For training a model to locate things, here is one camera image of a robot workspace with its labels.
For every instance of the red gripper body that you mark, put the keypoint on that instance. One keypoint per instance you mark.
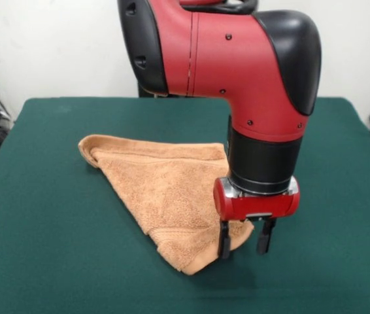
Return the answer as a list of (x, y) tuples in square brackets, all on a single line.
[(260, 206)]

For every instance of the dark green table cloth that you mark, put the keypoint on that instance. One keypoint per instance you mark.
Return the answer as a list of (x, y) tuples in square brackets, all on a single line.
[(57, 229)]

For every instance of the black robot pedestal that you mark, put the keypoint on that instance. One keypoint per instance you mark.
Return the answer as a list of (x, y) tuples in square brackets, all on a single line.
[(143, 94)]

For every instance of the tan terry towel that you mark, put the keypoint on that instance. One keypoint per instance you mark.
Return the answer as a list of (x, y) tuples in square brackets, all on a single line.
[(159, 193)]

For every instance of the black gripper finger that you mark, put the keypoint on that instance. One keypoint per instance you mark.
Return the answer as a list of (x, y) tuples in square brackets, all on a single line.
[(225, 242), (264, 240)]

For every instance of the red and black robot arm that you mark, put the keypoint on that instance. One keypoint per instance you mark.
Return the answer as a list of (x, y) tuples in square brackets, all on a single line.
[(237, 59)]

